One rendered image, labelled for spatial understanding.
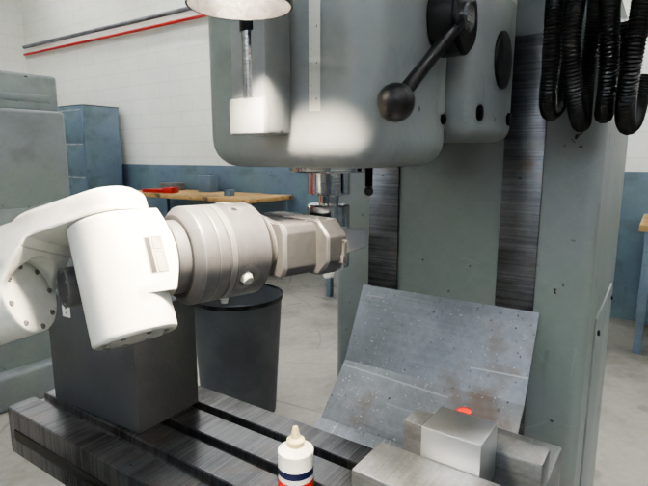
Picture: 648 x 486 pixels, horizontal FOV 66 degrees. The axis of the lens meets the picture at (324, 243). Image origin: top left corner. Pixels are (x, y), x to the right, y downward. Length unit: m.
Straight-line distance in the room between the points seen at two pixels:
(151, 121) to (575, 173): 7.07
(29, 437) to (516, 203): 0.85
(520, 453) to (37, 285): 0.48
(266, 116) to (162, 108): 7.03
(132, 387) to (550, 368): 0.65
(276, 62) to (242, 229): 0.15
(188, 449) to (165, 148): 6.77
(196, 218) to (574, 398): 0.68
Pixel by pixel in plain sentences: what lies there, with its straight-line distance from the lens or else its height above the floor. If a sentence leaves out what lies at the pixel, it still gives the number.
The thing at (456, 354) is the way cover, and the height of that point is 0.99.
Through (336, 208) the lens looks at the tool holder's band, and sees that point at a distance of 0.53.
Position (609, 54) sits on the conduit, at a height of 1.43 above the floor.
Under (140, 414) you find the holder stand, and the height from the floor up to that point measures 0.95.
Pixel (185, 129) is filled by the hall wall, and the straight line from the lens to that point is 7.11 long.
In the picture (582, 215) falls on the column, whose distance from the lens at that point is 0.84.
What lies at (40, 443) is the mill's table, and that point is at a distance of 0.94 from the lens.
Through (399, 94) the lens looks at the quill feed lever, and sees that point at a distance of 0.40.
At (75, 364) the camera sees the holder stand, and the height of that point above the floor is 0.99.
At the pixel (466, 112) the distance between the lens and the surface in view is 0.60.
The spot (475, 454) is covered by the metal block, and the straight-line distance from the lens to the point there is 0.53.
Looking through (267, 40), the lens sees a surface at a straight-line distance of 0.45.
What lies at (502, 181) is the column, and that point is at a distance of 0.86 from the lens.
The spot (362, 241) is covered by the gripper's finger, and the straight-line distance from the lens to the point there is 0.55.
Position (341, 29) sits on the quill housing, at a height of 1.42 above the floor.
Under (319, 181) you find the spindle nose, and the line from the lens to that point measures 0.53.
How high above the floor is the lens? 1.32
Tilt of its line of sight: 10 degrees down
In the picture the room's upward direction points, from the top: straight up
